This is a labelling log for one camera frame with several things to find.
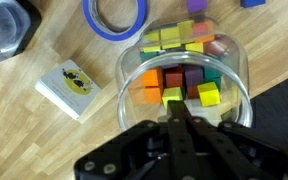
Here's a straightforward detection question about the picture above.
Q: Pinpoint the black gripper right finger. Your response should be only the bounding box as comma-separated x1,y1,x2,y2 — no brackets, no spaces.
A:
185,111,260,180

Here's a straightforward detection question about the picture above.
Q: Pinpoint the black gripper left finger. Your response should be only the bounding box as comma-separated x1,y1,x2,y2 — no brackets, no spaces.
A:
167,100,200,180

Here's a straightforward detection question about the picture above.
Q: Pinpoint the orange wooden block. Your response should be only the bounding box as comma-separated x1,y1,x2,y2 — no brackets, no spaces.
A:
142,68,163,87

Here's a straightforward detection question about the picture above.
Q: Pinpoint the clear plastic block jar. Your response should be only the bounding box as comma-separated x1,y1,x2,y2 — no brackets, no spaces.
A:
116,16,253,130

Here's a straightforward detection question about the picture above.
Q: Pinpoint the purple wooden block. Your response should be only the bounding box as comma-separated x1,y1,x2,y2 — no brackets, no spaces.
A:
187,0,207,13

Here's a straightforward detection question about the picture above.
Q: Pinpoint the blue wooden block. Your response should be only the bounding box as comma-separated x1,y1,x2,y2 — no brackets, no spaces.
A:
240,0,266,8

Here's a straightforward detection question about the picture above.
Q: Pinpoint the small white card box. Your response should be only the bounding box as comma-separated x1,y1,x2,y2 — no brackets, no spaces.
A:
35,60,101,120

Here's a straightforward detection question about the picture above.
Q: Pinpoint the blue tape roll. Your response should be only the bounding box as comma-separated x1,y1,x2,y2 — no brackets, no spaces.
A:
82,0,148,41

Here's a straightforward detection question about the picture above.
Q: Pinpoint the black coffee maker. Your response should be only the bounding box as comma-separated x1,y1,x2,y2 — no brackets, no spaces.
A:
0,0,42,62

